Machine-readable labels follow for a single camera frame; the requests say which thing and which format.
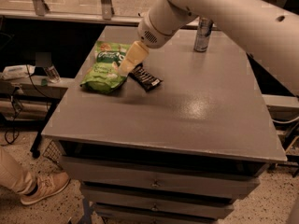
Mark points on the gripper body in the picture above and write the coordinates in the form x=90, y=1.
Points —
x=151, y=35

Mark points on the black rxbar chocolate bar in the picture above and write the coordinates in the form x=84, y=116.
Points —
x=146, y=80

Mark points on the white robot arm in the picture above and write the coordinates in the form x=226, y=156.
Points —
x=268, y=33

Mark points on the green rice chip bag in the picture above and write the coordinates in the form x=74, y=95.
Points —
x=103, y=76

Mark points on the silver drink can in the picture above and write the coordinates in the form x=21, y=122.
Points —
x=203, y=33

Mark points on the clear plastic water bottle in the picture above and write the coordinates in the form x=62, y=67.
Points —
x=52, y=74

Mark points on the grey drawer cabinet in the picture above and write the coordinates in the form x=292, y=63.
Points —
x=157, y=187

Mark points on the grey side bench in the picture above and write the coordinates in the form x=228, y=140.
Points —
x=32, y=89

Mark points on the white tissue pack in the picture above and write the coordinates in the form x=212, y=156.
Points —
x=17, y=71

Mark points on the tan sneaker shoe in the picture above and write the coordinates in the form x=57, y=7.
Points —
x=47, y=186

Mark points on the beige trouser leg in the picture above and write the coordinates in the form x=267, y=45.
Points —
x=13, y=176

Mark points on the wire mesh basket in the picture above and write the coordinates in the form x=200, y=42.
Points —
x=52, y=153

